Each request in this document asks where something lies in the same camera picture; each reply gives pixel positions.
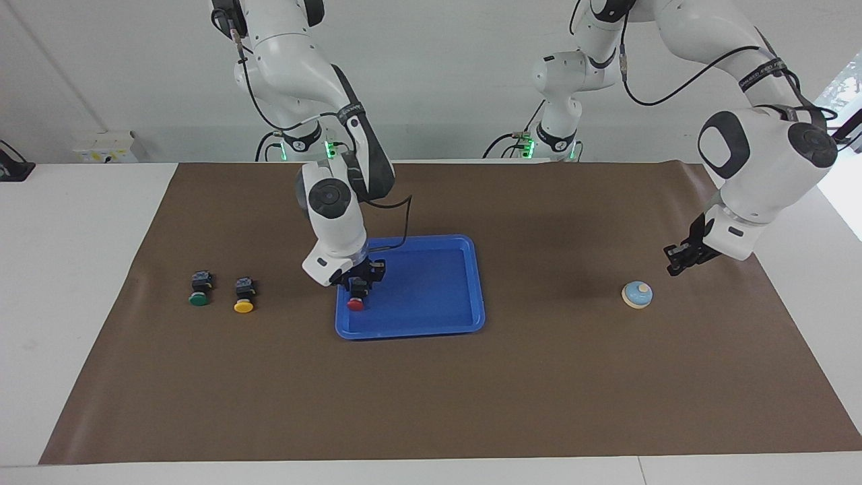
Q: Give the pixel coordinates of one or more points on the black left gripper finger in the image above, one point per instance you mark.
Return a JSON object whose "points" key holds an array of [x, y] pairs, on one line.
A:
{"points": [[675, 252], [679, 266]]}

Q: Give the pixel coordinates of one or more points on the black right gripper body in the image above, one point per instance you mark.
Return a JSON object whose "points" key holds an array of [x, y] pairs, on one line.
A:
{"points": [[363, 269]]}

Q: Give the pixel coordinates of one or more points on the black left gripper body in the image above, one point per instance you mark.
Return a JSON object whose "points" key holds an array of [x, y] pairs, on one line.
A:
{"points": [[699, 246]]}

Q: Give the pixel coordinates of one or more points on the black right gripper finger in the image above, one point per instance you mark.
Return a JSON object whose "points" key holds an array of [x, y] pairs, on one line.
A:
{"points": [[349, 286], [375, 277]]}

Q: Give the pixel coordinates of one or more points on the red push button switch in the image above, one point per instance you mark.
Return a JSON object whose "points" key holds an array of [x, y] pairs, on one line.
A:
{"points": [[355, 304]]}

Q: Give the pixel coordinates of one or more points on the light blue desk bell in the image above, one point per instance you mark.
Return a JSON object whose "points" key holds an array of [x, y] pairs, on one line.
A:
{"points": [[635, 295]]}

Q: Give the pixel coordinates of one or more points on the yellow push button switch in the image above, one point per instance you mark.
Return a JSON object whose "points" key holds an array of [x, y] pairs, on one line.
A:
{"points": [[244, 306]]}

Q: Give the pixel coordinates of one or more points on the green push button switch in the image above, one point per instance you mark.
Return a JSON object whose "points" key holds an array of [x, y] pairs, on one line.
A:
{"points": [[199, 300]]}

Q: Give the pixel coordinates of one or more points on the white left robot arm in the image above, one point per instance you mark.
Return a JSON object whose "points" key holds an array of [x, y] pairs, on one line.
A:
{"points": [[761, 148]]}

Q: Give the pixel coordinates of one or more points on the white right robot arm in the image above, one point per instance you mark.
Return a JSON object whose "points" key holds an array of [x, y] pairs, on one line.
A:
{"points": [[289, 60]]}

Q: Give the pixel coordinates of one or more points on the blue plastic tray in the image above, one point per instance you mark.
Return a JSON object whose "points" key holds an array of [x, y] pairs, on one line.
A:
{"points": [[431, 296]]}

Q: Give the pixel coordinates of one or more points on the brown table mat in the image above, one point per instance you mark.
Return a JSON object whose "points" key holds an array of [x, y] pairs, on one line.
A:
{"points": [[431, 397]]}

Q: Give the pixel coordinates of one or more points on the black camera stand pole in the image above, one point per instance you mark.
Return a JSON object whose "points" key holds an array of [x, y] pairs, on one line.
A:
{"points": [[850, 124]]}

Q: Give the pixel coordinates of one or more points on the white wall outlet box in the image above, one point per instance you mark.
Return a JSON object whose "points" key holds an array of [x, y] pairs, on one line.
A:
{"points": [[101, 149]]}

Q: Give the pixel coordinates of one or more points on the black table clamp mount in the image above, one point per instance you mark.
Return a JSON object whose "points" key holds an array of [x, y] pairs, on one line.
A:
{"points": [[13, 168]]}

